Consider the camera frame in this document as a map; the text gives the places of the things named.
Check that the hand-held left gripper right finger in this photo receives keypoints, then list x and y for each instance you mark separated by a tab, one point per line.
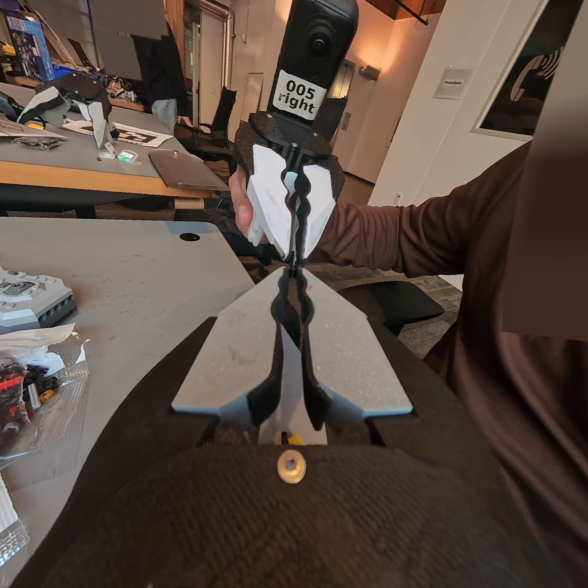
358	363

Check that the blue printed box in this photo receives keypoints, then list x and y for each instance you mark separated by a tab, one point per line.
27	46

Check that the white wall sign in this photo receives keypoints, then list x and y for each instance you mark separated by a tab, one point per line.
454	81

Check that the black office chair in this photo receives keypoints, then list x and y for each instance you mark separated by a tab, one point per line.
223	119
390	303

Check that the person's right hand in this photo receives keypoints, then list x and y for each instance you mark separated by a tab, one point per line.
240	206

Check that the grey desk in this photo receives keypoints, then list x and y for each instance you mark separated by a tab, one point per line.
138	285

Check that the person's right forearm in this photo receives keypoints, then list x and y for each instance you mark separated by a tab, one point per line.
413	229

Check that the unused black grey gripper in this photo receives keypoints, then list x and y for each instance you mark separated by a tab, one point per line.
78	92

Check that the bag of black red pins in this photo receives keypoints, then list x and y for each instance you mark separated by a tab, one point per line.
36	390

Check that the grey hub brick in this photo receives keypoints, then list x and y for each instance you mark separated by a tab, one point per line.
32	298

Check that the yellow grey brick assembly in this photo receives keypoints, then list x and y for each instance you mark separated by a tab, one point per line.
294	441

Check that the small green white packet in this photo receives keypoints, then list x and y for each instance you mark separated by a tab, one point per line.
127	157

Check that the grey bent beam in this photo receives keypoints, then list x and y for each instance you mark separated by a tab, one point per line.
292	268

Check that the printed marker sheet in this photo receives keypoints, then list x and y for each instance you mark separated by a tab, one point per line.
138	135

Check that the bag of yellow bricks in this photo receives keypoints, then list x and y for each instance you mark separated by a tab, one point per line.
9	519

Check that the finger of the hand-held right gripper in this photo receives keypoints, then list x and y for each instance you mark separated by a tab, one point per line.
319	202
268	197

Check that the black desk grommet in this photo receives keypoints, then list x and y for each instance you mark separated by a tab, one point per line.
189	237

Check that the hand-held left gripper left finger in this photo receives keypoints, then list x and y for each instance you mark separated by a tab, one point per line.
229	363

